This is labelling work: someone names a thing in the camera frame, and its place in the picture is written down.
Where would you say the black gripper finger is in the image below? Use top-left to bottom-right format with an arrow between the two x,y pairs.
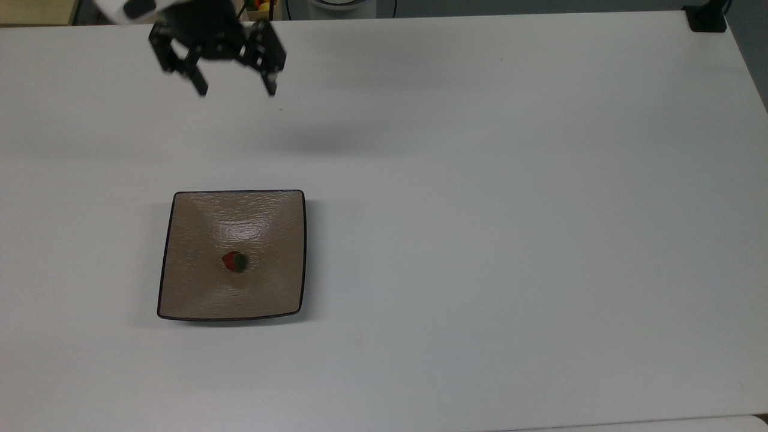
237,21 -> 287,97
149,23 -> 209,97

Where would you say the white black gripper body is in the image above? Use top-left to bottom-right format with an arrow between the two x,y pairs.
95,0 -> 247,61

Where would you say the square brown ceramic plate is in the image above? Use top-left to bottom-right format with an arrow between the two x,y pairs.
157,190 -> 307,322

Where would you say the colourful toy fruit pile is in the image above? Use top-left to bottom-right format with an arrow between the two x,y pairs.
243,0 -> 280,22

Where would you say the brown wooden furniture panel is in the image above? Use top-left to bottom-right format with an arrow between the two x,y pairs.
0,0 -> 82,26

